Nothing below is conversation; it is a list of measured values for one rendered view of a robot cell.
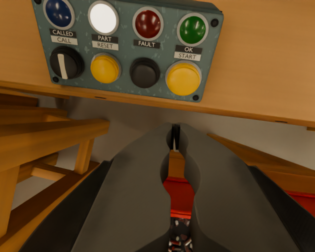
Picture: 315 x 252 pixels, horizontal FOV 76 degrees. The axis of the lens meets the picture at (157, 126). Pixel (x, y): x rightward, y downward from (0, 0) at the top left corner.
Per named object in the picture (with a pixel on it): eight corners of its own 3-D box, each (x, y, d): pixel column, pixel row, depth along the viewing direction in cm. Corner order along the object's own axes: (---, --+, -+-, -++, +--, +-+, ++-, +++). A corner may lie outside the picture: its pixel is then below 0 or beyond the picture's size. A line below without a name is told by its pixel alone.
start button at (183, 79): (195, 93, 19) (196, 99, 18) (165, 89, 19) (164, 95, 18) (202, 64, 17) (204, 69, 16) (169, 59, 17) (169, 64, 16)
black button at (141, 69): (156, 86, 19) (155, 92, 18) (131, 82, 19) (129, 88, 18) (159, 61, 18) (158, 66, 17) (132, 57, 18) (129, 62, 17)
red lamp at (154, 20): (160, 41, 17) (160, 34, 15) (133, 37, 17) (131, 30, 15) (163, 18, 16) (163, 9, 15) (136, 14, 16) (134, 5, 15)
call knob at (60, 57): (84, 77, 19) (79, 83, 18) (57, 74, 19) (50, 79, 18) (80, 49, 17) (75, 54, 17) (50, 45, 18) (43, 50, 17)
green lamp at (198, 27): (202, 46, 17) (206, 40, 15) (176, 43, 17) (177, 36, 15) (206, 23, 16) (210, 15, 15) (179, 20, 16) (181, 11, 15)
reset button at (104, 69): (119, 81, 19) (116, 87, 18) (94, 77, 19) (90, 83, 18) (119, 56, 18) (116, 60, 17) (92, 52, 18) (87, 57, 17)
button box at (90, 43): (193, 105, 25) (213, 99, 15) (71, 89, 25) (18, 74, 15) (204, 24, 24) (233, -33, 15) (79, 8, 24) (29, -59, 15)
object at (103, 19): (118, 35, 17) (114, 28, 15) (91, 32, 17) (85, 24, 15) (120, 12, 16) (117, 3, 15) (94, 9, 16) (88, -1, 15)
